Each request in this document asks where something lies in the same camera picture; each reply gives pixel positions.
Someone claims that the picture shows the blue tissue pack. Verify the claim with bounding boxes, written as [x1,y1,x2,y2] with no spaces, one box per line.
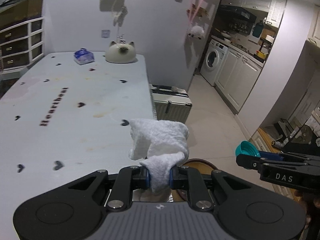
[74,47,95,66]

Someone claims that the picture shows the glass fish tank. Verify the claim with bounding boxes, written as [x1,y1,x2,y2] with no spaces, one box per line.
[0,0,45,28]

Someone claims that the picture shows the yellow round bin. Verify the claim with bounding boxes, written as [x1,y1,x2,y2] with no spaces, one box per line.
[175,158,216,202]

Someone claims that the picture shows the white kitchen base cabinets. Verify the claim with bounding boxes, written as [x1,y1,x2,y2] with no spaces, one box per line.
[215,47,264,113]

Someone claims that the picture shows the white cat-shaped ceramic jar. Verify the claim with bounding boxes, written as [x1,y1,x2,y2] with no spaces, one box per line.
[105,41,137,64]

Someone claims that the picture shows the teal hanging bag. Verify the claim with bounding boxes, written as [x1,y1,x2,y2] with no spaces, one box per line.
[252,21,263,37]

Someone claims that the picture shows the white plush sheep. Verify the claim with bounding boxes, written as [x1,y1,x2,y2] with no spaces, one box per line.
[187,24,205,40]

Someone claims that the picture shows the white washing machine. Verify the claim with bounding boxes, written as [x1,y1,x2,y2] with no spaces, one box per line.
[200,39,228,87]

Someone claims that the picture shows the wooden wall hook rack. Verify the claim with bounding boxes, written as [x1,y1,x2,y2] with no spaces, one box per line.
[187,6,209,18]

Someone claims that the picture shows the white drawer unit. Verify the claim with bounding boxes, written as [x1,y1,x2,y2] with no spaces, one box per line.
[0,17,45,72]

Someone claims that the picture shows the white ribbed suitcase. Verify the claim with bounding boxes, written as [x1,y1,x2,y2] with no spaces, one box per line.
[149,84,193,124]

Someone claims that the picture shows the teal plastic lid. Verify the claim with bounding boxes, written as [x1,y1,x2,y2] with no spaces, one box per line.
[235,141,260,158]

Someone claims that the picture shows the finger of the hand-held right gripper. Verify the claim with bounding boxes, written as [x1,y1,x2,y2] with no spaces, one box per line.
[236,154,265,174]
[259,151,320,162]

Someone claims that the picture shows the black range hood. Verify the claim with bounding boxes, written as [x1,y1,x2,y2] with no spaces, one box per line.
[219,5,257,22]

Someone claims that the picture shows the black metal bracket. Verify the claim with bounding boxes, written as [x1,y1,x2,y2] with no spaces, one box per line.
[282,124,320,153]

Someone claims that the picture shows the white kitchen upper cabinets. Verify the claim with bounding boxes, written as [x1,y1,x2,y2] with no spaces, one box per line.
[220,0,288,28]

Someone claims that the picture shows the white tissue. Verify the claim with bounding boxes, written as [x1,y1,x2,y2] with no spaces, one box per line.
[128,118,190,203]

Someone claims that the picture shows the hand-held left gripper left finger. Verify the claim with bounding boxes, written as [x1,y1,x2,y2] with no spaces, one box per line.
[64,165,151,210]

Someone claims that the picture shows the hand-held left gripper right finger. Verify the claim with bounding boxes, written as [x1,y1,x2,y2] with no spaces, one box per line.
[169,166,253,210]

